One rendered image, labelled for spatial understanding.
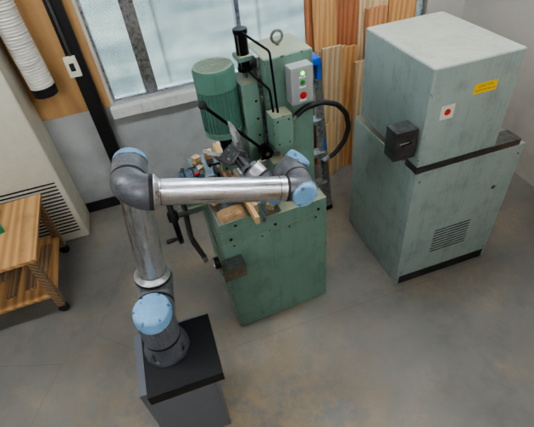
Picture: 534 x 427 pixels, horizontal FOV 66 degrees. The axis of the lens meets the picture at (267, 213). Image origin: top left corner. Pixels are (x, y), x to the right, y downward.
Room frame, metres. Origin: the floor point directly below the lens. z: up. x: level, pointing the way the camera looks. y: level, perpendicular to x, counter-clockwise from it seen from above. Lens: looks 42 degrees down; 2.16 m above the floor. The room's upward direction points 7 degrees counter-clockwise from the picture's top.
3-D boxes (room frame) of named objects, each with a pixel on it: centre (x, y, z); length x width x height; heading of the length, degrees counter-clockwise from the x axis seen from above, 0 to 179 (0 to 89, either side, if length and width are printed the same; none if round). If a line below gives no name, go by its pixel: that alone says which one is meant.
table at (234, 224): (1.65, 0.26, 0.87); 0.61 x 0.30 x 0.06; 17
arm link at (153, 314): (0.97, 0.49, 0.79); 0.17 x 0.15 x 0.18; 8
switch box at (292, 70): (1.62, -0.20, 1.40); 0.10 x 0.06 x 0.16; 107
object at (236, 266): (1.36, 0.20, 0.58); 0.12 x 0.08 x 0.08; 107
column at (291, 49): (1.75, -0.13, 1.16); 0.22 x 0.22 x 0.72; 17
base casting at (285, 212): (1.69, 0.03, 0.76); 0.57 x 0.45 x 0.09; 107
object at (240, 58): (1.70, 0.01, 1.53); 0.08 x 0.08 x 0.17; 17
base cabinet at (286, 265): (1.69, 0.03, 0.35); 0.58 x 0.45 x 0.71; 107
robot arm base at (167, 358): (0.96, 0.49, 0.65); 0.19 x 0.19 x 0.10
